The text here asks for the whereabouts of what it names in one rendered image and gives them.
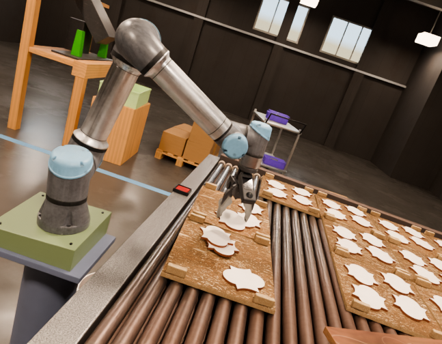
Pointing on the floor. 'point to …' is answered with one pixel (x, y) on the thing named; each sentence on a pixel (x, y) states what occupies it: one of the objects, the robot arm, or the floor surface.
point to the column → (46, 288)
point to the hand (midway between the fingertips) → (232, 219)
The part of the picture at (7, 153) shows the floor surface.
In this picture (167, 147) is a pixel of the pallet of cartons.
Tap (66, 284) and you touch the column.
